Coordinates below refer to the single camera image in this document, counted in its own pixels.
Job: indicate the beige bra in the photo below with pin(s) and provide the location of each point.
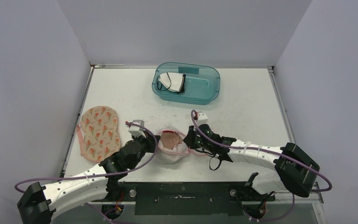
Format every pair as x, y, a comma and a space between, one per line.
171, 141

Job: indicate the white bra with black trim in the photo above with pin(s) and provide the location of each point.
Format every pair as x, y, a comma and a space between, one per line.
171, 81

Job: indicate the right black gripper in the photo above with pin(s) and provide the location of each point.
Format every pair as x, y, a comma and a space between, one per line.
192, 138

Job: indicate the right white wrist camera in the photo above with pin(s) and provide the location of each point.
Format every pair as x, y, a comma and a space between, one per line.
200, 118

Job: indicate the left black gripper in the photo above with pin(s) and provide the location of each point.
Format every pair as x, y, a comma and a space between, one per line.
149, 140

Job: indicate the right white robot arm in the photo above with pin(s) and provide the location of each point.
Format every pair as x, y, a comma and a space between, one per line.
291, 168

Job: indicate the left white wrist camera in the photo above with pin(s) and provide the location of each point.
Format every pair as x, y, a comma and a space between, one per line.
135, 128

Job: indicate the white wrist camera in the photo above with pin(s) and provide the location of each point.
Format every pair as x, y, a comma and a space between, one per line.
135, 128
200, 118

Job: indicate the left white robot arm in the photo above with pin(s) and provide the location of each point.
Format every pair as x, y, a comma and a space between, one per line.
40, 204

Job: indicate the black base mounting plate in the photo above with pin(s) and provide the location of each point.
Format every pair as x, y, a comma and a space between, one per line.
186, 198

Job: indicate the floral beige laundry bag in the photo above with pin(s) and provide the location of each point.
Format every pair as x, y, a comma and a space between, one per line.
97, 133

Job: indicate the white mesh laundry bag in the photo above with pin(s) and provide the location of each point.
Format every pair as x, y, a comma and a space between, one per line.
171, 157

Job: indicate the teal plastic bin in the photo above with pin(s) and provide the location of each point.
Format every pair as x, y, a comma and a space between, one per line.
202, 84

